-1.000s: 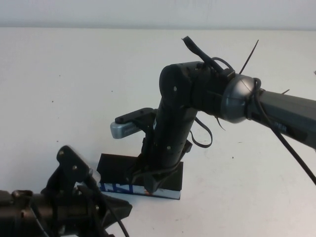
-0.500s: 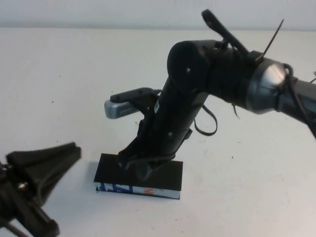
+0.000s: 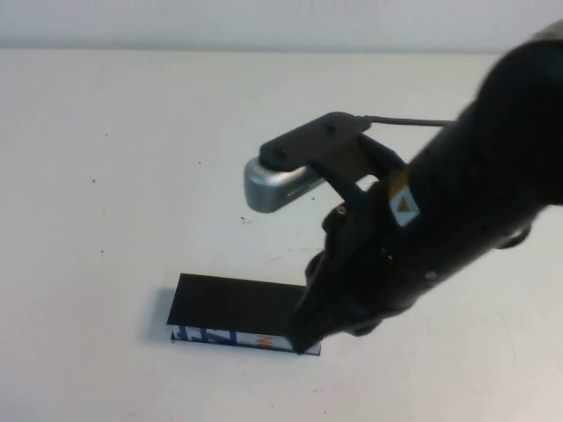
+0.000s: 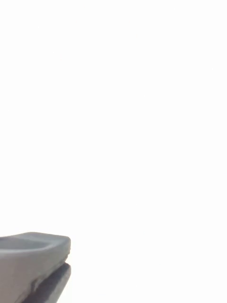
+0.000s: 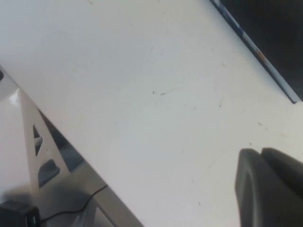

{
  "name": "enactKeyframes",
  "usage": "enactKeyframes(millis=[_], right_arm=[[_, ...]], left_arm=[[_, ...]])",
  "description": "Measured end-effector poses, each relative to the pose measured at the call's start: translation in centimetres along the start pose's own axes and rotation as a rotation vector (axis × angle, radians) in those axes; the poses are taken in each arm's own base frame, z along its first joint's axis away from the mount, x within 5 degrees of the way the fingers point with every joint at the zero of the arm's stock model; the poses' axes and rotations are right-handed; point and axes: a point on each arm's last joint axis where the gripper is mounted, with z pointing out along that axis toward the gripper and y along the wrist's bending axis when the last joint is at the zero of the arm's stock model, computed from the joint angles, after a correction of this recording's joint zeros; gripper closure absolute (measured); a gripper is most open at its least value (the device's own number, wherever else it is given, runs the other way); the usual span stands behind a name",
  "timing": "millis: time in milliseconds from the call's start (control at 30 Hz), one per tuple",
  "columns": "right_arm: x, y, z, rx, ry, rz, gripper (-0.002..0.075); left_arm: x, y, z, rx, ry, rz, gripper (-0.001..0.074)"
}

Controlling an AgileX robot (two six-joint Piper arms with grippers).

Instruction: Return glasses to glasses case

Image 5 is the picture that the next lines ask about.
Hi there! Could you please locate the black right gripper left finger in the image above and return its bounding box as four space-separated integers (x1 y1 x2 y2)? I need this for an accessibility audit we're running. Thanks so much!
234 148 303 227

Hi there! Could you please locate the black adapter box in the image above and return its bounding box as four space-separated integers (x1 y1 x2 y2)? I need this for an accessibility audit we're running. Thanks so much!
0 200 41 227

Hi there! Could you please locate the white table support bracket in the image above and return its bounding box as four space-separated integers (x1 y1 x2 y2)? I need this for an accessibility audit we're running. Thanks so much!
0 88 71 190

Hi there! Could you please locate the thin black floor cable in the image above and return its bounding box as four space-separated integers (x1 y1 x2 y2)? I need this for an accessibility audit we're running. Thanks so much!
39 185 108 223

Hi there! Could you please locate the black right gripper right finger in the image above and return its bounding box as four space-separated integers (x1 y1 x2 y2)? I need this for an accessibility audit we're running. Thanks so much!
261 148 303 189

